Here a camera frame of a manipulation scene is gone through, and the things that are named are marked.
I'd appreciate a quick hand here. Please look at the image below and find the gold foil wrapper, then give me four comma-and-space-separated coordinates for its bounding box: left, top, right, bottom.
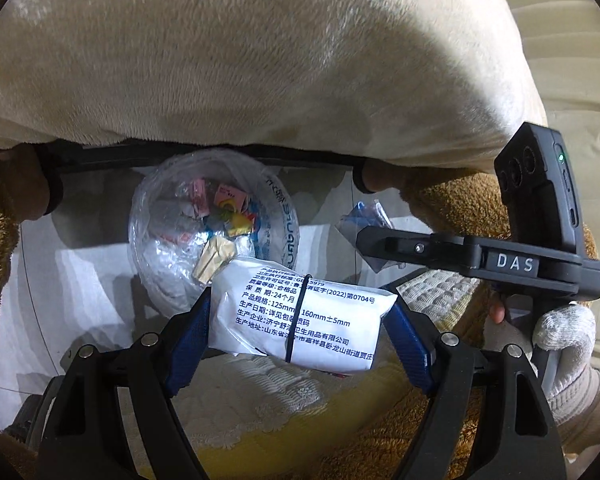
192, 237, 236, 281

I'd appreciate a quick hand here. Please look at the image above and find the clear plastic bag of wrappers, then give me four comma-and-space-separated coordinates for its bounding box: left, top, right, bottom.
129, 149, 301, 311

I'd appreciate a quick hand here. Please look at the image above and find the beige plush blanket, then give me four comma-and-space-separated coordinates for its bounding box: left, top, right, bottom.
0, 0, 551, 171

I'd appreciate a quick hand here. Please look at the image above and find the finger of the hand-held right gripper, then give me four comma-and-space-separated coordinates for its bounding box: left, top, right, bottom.
355, 226, 482, 274

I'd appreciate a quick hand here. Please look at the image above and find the blue and clear wrapper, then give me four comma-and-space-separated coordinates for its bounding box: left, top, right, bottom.
337, 199, 396, 273

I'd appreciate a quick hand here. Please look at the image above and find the brown plush cloth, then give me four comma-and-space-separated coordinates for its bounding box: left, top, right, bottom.
0, 142, 51, 480
365, 165, 600, 480

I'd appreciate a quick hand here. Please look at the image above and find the white printed tissue packet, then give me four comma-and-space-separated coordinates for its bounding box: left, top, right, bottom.
207, 258, 398, 376

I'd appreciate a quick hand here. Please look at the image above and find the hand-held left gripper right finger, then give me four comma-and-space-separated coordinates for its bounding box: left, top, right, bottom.
380, 297, 568, 480

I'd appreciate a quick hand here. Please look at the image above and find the person's right hand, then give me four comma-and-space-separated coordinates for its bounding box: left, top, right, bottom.
482, 301, 600, 412

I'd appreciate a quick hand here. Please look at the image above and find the black bed frame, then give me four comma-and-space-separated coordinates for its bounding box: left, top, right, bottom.
35, 140, 376, 211

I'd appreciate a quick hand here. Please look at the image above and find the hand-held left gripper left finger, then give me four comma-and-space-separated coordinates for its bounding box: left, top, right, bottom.
30, 287, 221, 480

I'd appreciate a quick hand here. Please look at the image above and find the pile of colourful wrappers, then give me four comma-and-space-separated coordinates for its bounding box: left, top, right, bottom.
165, 177, 261, 241

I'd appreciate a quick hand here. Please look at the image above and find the person's right forearm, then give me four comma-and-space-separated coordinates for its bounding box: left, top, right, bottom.
550, 370, 600, 466

